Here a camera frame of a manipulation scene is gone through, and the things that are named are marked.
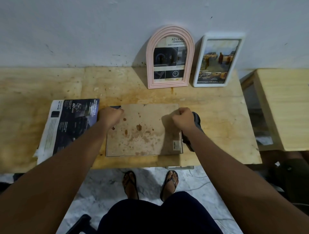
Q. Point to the black chair leg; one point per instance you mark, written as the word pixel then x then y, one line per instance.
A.
pixel 83 224

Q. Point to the person's right fingers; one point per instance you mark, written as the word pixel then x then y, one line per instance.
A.
pixel 176 117

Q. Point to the person's left hand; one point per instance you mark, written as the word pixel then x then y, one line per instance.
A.
pixel 109 118

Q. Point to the pink arched picture frame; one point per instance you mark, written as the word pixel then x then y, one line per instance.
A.
pixel 170 57

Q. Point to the person's left forearm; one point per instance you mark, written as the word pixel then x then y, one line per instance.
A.
pixel 60 173

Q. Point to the person's left foot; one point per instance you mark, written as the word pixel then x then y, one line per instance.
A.
pixel 131 186

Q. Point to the dark green bag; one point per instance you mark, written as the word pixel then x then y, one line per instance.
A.
pixel 293 178

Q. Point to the light wooden side table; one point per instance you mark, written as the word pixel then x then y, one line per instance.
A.
pixel 282 106

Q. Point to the person's right forearm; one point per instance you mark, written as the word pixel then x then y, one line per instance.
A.
pixel 236 183

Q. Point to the white rectangular picture frame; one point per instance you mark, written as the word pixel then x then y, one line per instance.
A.
pixel 218 61

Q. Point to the dark printed magazine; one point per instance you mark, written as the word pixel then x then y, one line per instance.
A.
pixel 67 125

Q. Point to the white bracket under table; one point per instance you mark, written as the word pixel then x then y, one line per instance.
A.
pixel 180 167

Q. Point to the picture frame with stained backing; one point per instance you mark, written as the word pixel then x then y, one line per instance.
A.
pixel 142 135

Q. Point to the dark blue shorts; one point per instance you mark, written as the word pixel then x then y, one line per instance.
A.
pixel 157 217

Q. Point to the black flip-flop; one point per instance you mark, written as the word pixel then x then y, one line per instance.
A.
pixel 129 179
pixel 170 179

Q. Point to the person's right foot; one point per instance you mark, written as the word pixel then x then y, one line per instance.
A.
pixel 170 186

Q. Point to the person's right hand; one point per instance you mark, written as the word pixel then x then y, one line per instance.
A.
pixel 184 119

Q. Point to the person's foot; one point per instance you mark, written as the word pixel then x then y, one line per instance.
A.
pixel 170 186
pixel 131 186

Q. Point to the dark grey tool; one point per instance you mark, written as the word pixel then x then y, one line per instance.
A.
pixel 198 121

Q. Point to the person's left fingers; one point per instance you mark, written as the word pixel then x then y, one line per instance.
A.
pixel 120 112

